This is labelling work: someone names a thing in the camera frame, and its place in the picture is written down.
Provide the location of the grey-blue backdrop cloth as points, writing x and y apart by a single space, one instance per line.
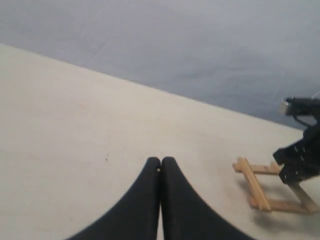
243 55

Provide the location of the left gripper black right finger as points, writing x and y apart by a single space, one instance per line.
185 215

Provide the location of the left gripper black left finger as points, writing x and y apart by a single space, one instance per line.
135 216

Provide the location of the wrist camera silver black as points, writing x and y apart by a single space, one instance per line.
301 106

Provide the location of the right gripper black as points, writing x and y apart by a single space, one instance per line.
300 161

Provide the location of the wood block with magnets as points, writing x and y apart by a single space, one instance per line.
260 169
279 206

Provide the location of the plain wood block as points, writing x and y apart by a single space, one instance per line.
304 198
255 187

